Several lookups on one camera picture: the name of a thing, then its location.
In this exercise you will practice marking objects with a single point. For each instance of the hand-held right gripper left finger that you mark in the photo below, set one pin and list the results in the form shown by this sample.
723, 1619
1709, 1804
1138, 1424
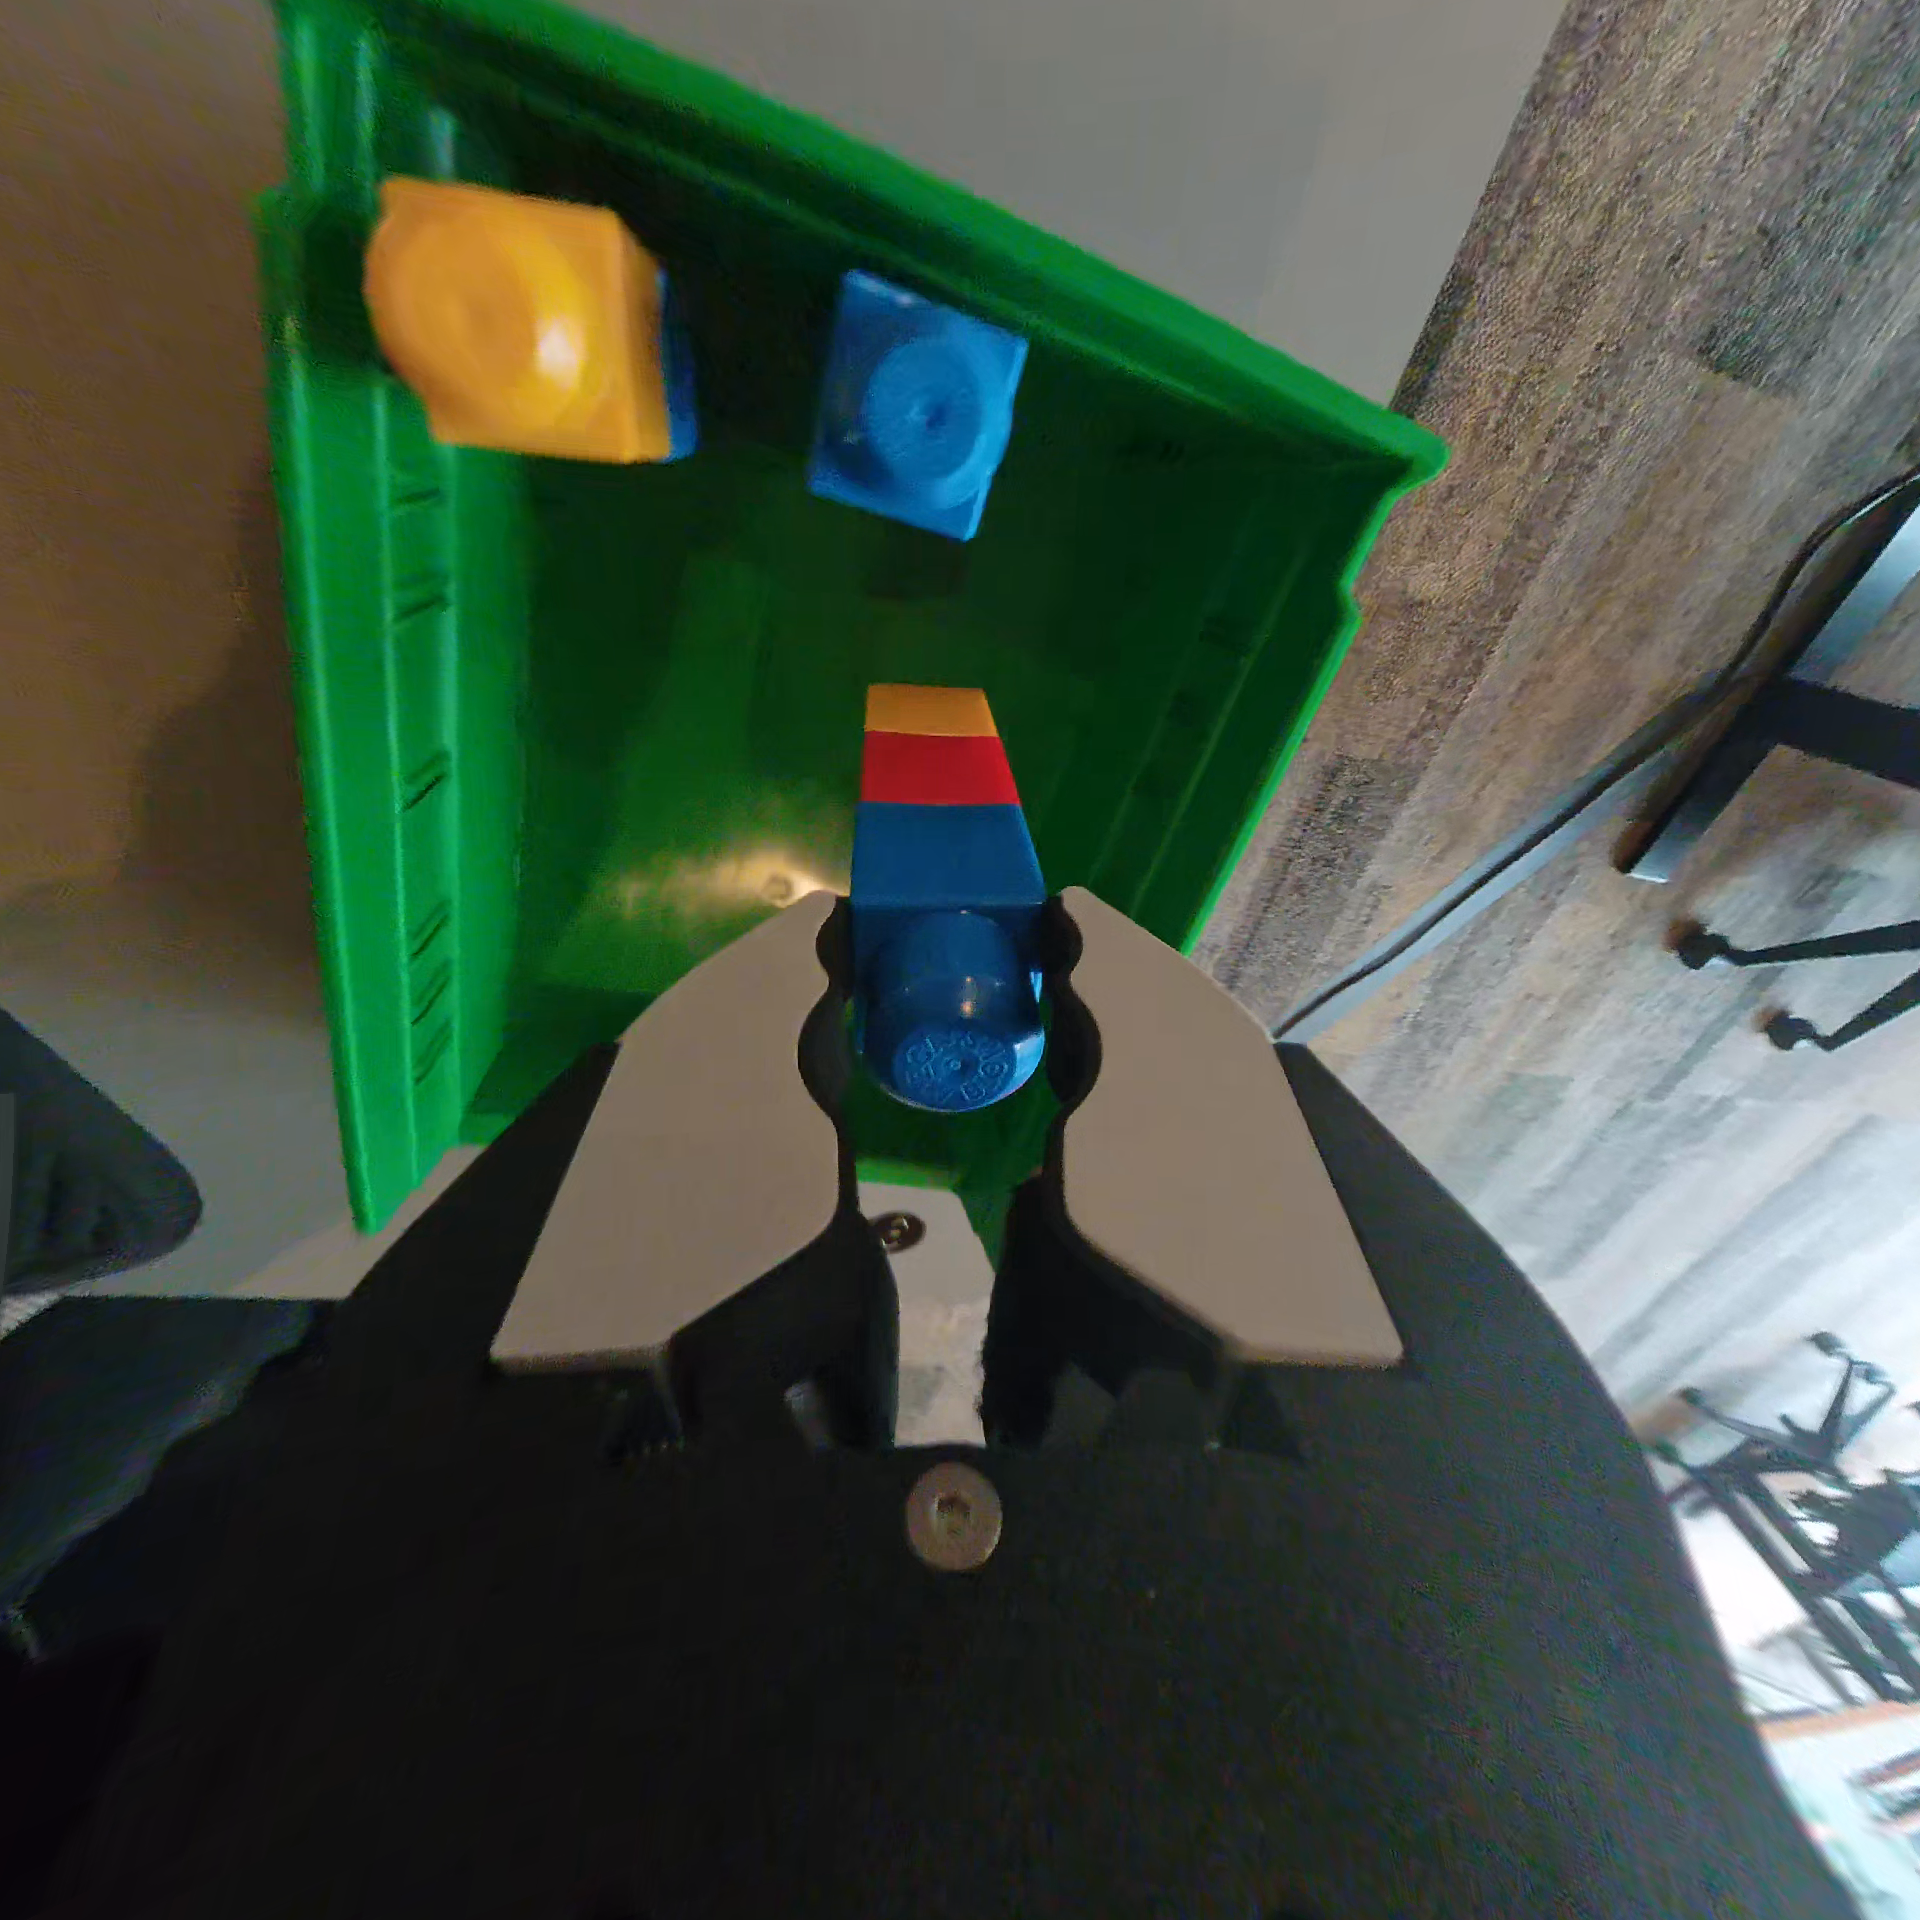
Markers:
674, 1154

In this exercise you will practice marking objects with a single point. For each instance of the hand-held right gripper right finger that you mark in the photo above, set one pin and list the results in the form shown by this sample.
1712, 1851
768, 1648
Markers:
1214, 1184

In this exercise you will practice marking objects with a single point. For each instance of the blue mega block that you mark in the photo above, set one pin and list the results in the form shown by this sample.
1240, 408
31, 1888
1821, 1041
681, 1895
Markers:
681, 375
915, 404
945, 931

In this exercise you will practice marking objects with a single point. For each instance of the green plastic bin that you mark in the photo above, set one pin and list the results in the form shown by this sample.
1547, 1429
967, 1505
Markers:
674, 721

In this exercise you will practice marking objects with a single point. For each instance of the red mega block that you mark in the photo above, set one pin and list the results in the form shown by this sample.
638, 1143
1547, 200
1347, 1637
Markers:
939, 768

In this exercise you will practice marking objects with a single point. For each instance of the yellow mega block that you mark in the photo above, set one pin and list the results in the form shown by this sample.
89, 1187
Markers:
930, 711
511, 322

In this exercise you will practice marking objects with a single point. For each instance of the black rounded object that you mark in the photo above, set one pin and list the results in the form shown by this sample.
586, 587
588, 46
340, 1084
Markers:
83, 1171

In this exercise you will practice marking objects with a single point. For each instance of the dark cloth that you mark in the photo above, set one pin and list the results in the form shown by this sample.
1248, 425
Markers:
121, 1441

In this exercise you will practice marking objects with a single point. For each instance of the black office chair base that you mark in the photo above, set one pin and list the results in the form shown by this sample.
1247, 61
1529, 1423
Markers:
1823, 961
1823, 1514

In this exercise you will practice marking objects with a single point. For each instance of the black desk frame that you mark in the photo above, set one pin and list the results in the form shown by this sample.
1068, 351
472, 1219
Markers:
1801, 721

